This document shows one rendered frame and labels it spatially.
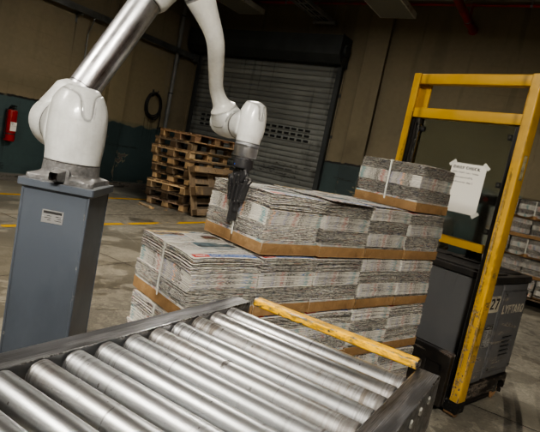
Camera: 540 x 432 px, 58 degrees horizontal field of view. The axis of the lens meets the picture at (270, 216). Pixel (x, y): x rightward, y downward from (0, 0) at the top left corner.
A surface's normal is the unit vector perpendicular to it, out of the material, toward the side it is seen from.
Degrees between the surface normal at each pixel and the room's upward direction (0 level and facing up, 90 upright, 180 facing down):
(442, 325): 90
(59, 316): 90
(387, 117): 90
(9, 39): 90
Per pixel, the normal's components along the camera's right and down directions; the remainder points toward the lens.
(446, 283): -0.75, -0.07
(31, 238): 0.04, 0.13
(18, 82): 0.83, 0.23
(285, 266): 0.63, 0.22
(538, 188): -0.51, 0.00
